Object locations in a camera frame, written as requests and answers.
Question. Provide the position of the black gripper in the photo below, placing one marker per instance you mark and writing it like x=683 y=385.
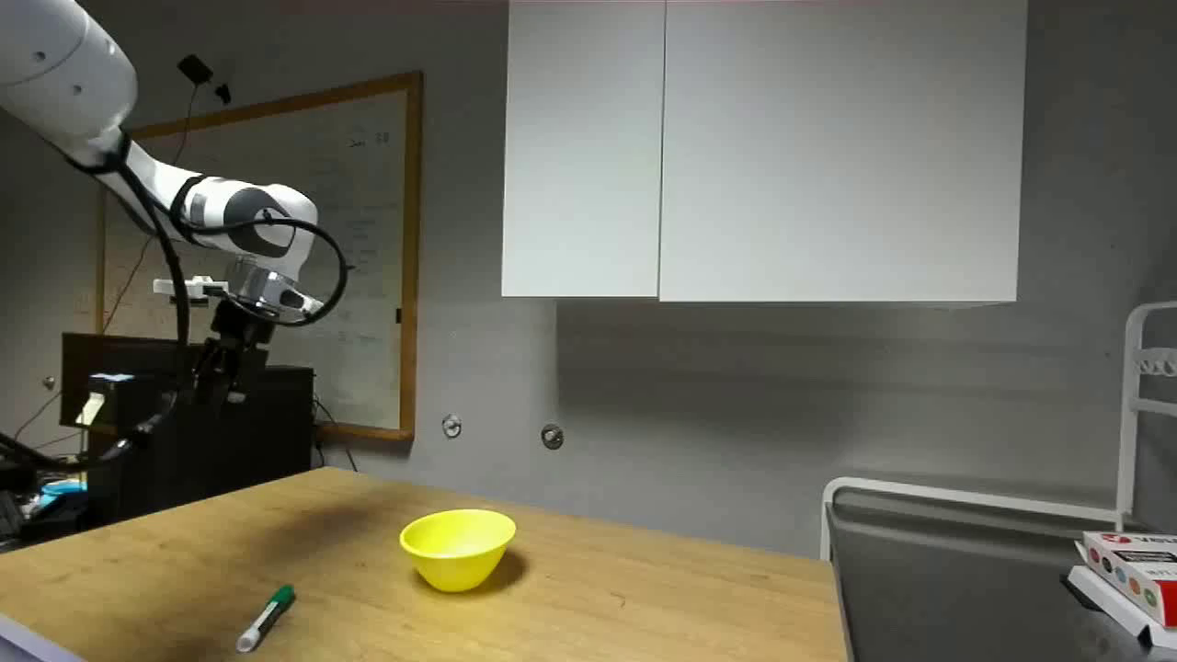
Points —
x=245 y=327

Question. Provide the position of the green capped white marker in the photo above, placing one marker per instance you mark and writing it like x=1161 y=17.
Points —
x=266 y=620

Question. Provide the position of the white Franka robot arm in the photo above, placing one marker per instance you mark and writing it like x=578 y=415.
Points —
x=76 y=84

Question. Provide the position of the yellow plastic bowl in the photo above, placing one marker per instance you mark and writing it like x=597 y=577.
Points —
x=458 y=549

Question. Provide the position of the black computer monitor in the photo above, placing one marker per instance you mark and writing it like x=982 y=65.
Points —
x=184 y=426

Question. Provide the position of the wood framed whiteboard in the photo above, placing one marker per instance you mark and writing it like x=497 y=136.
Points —
x=368 y=243

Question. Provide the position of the blue object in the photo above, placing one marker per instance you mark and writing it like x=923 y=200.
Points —
x=55 y=493

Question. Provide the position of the dark grey cart surface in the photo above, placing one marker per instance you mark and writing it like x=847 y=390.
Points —
x=957 y=591

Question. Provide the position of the red and white box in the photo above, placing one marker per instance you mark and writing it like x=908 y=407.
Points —
x=1134 y=574

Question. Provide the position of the round silver wall socket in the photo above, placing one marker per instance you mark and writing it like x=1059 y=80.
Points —
x=551 y=434
x=455 y=426

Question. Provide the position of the black wall mounted camera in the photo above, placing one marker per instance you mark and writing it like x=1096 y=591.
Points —
x=196 y=71

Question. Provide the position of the white wall cabinet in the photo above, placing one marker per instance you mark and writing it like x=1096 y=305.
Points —
x=760 y=147

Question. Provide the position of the white metal rack frame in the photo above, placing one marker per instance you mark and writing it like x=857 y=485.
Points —
x=1128 y=415

